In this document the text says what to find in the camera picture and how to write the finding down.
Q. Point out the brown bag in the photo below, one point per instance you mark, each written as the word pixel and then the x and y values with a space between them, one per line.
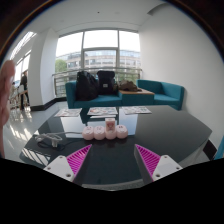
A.
pixel 128 86

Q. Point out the pink cube charger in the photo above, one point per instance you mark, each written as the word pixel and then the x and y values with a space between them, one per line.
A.
pixel 110 125

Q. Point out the small sticker sheet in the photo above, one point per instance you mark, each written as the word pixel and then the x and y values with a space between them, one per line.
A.
pixel 68 112

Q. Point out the short teal sofa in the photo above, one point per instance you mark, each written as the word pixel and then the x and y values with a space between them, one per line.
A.
pixel 166 96

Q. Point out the pink power strip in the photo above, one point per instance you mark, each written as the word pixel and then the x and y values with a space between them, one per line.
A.
pixel 94 132

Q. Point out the teal wood-topped corner table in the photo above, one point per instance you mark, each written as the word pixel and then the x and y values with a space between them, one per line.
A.
pixel 136 98

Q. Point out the metal window railing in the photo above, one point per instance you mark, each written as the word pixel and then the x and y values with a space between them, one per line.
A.
pixel 63 75

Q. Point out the large black backpack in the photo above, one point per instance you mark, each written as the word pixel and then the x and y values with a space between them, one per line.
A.
pixel 86 86

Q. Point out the long teal sofa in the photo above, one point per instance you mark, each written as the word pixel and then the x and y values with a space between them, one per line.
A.
pixel 100 100

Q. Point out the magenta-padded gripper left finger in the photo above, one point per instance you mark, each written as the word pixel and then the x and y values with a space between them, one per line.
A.
pixel 58 166

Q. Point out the black backpack with label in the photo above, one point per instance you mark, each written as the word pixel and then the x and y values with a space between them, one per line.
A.
pixel 106 81

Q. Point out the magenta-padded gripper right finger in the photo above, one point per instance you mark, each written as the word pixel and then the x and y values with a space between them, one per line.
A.
pixel 166 166

